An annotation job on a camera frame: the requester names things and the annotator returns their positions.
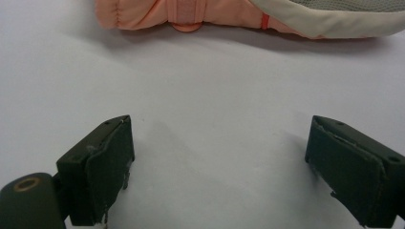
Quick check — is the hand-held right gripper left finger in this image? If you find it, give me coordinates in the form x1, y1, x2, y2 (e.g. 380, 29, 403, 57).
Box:
55, 114, 136, 227

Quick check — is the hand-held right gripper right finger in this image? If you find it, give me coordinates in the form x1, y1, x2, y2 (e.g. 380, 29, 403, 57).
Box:
304, 114, 405, 229

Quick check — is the red object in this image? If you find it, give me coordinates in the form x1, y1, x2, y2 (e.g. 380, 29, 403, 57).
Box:
94, 0, 405, 40

